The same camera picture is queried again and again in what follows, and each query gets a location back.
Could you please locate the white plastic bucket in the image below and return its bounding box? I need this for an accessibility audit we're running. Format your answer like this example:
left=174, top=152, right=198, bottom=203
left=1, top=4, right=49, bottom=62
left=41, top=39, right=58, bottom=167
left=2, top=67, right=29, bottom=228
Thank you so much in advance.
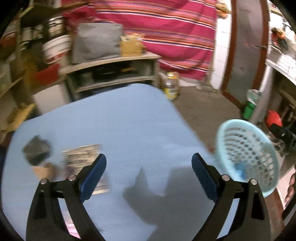
left=42, top=35, right=72, bottom=64

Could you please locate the printed packet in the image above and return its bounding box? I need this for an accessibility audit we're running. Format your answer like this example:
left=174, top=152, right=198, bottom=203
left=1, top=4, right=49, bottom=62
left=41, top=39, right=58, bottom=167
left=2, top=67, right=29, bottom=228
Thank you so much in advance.
left=62, top=144, right=110, bottom=195

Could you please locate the yellow egg tray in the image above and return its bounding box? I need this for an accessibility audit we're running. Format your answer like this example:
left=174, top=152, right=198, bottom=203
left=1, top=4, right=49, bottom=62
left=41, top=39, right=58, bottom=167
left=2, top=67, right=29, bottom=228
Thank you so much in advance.
left=6, top=103, right=36, bottom=133

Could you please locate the grey fabric cover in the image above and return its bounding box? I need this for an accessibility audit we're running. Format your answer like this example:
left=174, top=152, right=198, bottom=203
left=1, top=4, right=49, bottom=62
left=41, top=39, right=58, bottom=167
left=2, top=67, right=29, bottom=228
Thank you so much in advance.
left=72, top=23, right=123, bottom=64

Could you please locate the brown framed door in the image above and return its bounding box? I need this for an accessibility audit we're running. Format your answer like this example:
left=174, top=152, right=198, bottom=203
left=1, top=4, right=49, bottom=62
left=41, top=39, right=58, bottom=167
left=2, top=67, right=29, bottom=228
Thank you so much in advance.
left=221, top=0, right=269, bottom=109

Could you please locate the yellow utensil box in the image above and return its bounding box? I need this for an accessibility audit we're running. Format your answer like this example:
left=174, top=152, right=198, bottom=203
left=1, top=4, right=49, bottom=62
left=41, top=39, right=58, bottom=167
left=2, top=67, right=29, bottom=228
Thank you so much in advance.
left=119, top=34, right=146, bottom=57

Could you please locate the kitchen counter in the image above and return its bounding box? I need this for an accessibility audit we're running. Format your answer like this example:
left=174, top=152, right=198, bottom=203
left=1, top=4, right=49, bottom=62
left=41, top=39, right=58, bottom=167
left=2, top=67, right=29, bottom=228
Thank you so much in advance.
left=249, top=59, right=296, bottom=209

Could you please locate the red striped hanging cloth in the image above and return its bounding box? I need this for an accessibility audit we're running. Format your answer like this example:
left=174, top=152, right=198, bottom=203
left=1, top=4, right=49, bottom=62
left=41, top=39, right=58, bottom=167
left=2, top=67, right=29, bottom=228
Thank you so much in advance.
left=63, top=0, right=217, bottom=80

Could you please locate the blue plastic bag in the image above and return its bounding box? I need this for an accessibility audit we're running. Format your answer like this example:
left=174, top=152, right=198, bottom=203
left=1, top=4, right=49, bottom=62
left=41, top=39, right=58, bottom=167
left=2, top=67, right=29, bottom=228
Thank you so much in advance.
left=234, top=162, right=247, bottom=181

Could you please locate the black cylindrical speaker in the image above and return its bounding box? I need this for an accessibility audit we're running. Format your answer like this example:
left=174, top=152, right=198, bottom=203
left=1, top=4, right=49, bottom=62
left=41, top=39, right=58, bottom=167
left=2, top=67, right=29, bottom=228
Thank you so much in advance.
left=22, top=136, right=51, bottom=166

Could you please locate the light blue plastic basket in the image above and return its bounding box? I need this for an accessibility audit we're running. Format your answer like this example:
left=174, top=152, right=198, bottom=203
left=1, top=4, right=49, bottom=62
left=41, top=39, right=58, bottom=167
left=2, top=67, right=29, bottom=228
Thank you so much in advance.
left=215, top=119, right=280, bottom=198

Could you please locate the grey low shelf table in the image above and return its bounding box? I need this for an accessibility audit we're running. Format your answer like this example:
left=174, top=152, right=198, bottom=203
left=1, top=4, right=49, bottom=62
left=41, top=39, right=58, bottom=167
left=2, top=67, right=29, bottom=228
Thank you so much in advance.
left=59, top=52, right=161, bottom=101

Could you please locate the oil bottle yellow label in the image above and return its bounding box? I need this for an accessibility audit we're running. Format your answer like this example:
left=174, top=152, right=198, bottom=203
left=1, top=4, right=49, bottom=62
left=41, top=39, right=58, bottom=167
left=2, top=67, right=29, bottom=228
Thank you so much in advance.
left=163, top=72, right=179, bottom=100

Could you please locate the green bin with bag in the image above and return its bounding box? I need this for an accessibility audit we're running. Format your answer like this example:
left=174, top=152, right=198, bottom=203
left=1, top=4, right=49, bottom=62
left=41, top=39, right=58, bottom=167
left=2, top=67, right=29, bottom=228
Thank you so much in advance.
left=242, top=89, right=261, bottom=120

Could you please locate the wooden shelf unit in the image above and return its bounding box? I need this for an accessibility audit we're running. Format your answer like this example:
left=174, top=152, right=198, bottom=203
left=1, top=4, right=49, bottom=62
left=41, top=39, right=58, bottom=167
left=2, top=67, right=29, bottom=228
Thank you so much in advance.
left=1, top=9, right=33, bottom=124

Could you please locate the light blue tablecloth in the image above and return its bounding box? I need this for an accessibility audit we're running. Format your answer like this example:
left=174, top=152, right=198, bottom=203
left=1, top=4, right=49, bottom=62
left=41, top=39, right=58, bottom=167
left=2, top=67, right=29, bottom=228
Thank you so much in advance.
left=1, top=84, right=216, bottom=240

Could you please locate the pink foil wrapper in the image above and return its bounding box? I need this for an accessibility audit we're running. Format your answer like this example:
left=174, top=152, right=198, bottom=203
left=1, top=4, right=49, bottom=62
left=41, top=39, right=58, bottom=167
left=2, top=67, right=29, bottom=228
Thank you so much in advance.
left=63, top=214, right=80, bottom=239

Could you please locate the red woven basket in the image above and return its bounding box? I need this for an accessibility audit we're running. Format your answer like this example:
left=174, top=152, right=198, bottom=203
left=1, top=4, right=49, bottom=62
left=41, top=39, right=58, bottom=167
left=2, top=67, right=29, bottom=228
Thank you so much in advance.
left=35, top=63, right=60, bottom=86

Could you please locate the red plastic lid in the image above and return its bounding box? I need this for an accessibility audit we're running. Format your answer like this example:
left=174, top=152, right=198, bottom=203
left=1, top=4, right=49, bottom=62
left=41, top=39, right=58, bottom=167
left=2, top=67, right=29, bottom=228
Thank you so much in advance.
left=265, top=110, right=282, bottom=128

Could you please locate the steel cooking pot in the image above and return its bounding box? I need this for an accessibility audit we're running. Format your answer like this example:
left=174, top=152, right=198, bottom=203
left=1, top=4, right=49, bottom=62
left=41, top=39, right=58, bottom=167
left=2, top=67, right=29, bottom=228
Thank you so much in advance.
left=43, top=16, right=65, bottom=40

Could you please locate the white cabinet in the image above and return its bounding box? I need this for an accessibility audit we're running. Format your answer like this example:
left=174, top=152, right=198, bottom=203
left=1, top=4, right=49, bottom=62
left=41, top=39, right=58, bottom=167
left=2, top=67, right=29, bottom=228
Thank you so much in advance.
left=32, top=82, right=71, bottom=114

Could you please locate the person's right hand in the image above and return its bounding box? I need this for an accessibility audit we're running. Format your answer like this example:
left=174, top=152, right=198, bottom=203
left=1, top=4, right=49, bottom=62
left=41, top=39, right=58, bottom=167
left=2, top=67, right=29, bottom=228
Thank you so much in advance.
left=285, top=173, right=295, bottom=203

